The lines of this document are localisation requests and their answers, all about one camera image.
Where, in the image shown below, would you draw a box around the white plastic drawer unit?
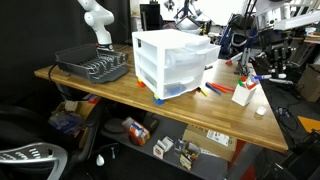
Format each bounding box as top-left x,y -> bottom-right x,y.
131,28 -> 222,101

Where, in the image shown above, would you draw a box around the orange floor mat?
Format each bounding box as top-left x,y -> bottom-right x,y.
296,115 -> 320,134

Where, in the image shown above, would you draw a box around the grey lower shelf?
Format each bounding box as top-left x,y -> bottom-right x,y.
99,113 -> 264,180

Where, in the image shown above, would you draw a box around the black monitor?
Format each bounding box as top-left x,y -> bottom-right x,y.
139,3 -> 164,32

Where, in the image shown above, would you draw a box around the white floor item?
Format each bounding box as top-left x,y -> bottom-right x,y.
95,154 -> 105,167

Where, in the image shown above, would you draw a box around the black office chair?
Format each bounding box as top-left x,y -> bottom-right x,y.
0,103 -> 103,180

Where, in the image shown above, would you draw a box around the black curtain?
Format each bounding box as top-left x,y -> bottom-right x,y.
0,0 -> 133,101

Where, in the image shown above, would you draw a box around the grey dish rack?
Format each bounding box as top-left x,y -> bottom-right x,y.
54,43 -> 130,84

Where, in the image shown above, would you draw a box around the red table leg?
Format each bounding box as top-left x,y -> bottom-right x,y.
228,139 -> 258,180

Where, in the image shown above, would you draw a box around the dark blue chair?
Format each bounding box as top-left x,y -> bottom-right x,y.
226,13 -> 255,68

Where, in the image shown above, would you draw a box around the orange toy block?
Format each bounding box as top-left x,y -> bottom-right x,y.
137,77 -> 148,89

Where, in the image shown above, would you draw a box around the brown cardboard box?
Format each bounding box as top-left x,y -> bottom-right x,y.
294,63 -> 320,103

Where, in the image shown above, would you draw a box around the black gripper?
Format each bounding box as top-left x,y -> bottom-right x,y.
255,29 -> 294,80

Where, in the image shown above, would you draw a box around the black floor cables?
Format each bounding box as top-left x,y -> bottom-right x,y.
271,103 -> 301,141

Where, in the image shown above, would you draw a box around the blue plastic item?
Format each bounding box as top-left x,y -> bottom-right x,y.
165,83 -> 188,97

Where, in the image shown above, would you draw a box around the blue white marker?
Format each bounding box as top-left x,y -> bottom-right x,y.
253,74 -> 273,81

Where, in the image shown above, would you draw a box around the clear jar with items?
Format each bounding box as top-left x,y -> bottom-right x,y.
173,139 -> 202,172

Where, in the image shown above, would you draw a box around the white stationery holder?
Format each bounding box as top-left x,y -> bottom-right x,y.
231,83 -> 257,107

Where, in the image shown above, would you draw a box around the orange white box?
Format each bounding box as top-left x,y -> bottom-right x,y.
121,116 -> 151,147

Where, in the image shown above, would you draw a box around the small white box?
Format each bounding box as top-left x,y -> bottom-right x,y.
152,135 -> 175,160

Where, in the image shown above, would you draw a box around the blue yellow toy block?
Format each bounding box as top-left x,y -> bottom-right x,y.
153,94 -> 167,106

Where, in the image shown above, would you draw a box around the large labelled cardboard box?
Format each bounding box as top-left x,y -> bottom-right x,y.
181,124 -> 238,163

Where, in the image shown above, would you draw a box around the blue plastic bag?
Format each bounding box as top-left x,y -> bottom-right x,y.
47,112 -> 85,136

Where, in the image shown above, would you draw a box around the black round base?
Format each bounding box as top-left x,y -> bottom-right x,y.
102,117 -> 127,135

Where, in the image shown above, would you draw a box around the small white cup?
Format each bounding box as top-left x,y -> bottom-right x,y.
255,105 -> 268,117

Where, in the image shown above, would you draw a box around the long white item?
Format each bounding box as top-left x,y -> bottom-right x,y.
268,77 -> 295,85

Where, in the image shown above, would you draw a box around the pink marker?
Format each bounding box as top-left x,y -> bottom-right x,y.
213,83 -> 236,93

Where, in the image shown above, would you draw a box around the open cardboard box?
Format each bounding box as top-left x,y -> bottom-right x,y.
49,94 -> 102,141

